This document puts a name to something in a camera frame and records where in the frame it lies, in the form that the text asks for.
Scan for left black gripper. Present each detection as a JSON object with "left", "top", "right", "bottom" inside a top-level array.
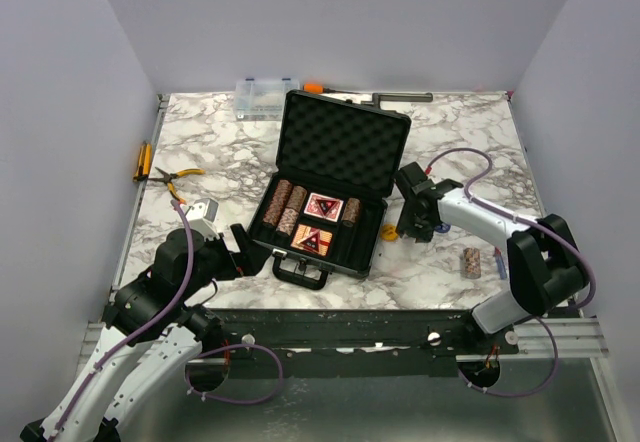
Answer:
[{"left": 180, "top": 222, "right": 272, "bottom": 300}]

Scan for yellow big blind button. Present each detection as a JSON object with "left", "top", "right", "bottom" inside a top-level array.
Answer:
[{"left": 380, "top": 224, "right": 399, "bottom": 242}]

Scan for all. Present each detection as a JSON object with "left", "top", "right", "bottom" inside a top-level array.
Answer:
[
  {"left": 299, "top": 230, "right": 322, "bottom": 253},
  {"left": 316, "top": 197, "right": 337, "bottom": 217}
]

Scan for black foam-lined carrying case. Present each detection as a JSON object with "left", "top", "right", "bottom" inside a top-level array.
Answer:
[{"left": 248, "top": 90, "right": 411, "bottom": 290}]

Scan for blue small blind button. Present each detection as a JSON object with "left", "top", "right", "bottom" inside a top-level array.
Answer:
[{"left": 434, "top": 223, "right": 451, "bottom": 234}]

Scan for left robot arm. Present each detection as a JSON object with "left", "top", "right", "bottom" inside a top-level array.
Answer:
[{"left": 20, "top": 224, "right": 270, "bottom": 441}]

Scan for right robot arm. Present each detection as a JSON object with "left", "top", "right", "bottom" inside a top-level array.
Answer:
[{"left": 395, "top": 172, "right": 589, "bottom": 354}]

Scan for front poker chip stack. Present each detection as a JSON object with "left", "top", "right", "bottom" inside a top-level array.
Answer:
[{"left": 276, "top": 207, "right": 298, "bottom": 236}]

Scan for tall poker chip stack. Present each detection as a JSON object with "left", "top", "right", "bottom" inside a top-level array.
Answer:
[{"left": 262, "top": 180, "right": 293, "bottom": 228}]

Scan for orange playing card deck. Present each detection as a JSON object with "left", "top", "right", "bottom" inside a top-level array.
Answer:
[{"left": 291, "top": 224, "right": 333, "bottom": 257}]

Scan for middle poker chip stack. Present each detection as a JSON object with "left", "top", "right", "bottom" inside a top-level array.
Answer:
[{"left": 286, "top": 185, "right": 308, "bottom": 212}]

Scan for red playing card deck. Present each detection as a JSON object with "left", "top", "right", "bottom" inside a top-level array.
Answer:
[{"left": 303, "top": 192, "right": 344, "bottom": 223}]

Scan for blue marker pen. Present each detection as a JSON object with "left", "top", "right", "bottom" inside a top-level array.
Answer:
[{"left": 494, "top": 247, "right": 508, "bottom": 280}]

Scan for yellow black utility knife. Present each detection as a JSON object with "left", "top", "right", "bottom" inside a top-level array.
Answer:
[{"left": 132, "top": 141, "right": 152, "bottom": 182}]

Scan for clear plastic organizer box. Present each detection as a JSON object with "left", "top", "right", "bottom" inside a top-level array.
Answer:
[{"left": 233, "top": 78, "right": 301, "bottom": 120}]

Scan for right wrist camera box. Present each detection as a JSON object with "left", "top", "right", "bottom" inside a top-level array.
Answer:
[{"left": 394, "top": 162, "right": 433, "bottom": 201}]

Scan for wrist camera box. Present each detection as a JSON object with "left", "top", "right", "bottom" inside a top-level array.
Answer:
[
  {"left": 185, "top": 198, "right": 219, "bottom": 241},
  {"left": 394, "top": 162, "right": 433, "bottom": 201}
]

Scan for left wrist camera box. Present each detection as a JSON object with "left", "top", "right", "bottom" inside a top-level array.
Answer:
[{"left": 185, "top": 198, "right": 219, "bottom": 241}]

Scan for black metal base rail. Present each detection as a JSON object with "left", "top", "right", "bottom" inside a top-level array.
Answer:
[{"left": 187, "top": 309, "right": 518, "bottom": 385}]

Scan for yellow handled pliers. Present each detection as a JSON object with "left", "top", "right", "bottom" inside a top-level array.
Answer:
[{"left": 148, "top": 168, "right": 205, "bottom": 205}]

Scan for grey metal t-handle bar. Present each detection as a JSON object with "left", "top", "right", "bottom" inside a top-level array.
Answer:
[{"left": 345, "top": 92, "right": 434, "bottom": 111}]

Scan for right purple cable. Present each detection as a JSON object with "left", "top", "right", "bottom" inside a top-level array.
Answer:
[{"left": 424, "top": 148, "right": 597, "bottom": 398}]

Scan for orange handled screwdriver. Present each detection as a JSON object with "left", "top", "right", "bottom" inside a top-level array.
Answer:
[{"left": 302, "top": 83, "right": 358, "bottom": 94}]

